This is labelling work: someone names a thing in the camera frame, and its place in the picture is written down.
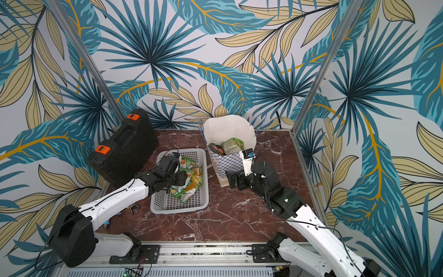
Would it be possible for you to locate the left aluminium corner post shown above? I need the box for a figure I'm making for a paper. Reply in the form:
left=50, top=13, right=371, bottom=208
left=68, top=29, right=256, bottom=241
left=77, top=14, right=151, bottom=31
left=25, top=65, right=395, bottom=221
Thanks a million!
left=46, top=0, right=125, bottom=123

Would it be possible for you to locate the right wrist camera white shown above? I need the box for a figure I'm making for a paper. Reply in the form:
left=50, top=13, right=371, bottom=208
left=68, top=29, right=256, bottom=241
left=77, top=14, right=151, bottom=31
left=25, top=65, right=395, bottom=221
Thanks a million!
left=240, top=148, right=255, bottom=177

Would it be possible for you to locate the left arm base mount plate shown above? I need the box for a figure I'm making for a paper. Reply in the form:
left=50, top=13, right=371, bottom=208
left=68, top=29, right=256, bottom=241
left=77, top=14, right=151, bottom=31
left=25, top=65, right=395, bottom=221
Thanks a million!
left=109, top=244, right=160, bottom=264

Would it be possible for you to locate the black plastic tool case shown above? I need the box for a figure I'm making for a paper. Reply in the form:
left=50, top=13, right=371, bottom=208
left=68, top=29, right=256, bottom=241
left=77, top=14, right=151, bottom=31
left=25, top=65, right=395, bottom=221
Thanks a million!
left=87, top=108, right=159, bottom=188

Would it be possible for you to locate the blue checkered paper bag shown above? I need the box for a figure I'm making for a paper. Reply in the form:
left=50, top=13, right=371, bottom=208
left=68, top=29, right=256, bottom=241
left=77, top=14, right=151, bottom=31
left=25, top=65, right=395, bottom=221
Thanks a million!
left=199, top=115, right=257, bottom=187

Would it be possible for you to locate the orange brown condiment packet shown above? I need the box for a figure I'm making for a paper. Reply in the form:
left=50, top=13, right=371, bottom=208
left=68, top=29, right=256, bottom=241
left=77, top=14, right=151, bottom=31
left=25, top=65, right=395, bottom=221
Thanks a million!
left=190, top=167, right=204, bottom=189

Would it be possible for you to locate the aluminium front rail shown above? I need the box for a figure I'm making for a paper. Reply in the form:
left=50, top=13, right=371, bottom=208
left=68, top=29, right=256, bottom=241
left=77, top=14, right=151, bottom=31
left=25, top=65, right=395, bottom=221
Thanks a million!
left=51, top=241, right=350, bottom=277

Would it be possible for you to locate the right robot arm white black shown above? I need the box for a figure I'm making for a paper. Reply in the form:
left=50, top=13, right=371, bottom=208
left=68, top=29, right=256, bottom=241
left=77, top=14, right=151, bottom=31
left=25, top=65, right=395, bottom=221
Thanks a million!
left=226, top=159, right=381, bottom=277

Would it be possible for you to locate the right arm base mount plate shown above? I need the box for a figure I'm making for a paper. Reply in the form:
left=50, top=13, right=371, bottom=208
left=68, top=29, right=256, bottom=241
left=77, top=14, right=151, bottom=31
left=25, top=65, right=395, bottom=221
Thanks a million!
left=246, top=244, right=291, bottom=264

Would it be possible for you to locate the aluminium corner post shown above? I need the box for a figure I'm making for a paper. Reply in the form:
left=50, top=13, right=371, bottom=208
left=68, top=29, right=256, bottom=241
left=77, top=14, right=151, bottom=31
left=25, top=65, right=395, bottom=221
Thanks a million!
left=291, top=0, right=363, bottom=137
left=46, top=0, right=125, bottom=123

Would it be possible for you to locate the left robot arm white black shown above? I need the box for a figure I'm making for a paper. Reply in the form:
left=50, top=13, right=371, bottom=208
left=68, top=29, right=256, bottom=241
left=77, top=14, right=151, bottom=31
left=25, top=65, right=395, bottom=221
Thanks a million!
left=48, top=152, right=186, bottom=268

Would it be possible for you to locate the large dark green condiment packet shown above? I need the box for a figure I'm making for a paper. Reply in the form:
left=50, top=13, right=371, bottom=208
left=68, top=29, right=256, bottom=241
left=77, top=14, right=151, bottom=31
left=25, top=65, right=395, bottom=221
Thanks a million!
left=208, top=143, right=226, bottom=156

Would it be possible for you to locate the right aluminium corner post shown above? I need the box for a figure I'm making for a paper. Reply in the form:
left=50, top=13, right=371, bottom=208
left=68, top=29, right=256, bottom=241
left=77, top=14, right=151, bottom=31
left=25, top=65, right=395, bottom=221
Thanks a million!
left=291, top=0, right=363, bottom=137

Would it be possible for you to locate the electronics board with cables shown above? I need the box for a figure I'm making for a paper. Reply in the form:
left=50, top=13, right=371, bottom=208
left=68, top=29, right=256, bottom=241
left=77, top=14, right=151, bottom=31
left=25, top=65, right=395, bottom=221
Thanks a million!
left=122, top=265, right=152, bottom=277

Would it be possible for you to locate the white plastic perforated basket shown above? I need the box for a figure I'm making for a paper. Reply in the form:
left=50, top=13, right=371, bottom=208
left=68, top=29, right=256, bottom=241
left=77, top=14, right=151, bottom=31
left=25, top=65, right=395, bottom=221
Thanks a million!
left=150, top=148, right=210, bottom=214

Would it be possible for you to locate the green packet with barcode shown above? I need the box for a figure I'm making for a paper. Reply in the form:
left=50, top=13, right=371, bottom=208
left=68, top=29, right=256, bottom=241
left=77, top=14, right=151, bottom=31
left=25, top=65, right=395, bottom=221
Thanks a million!
left=170, top=182, right=199, bottom=203

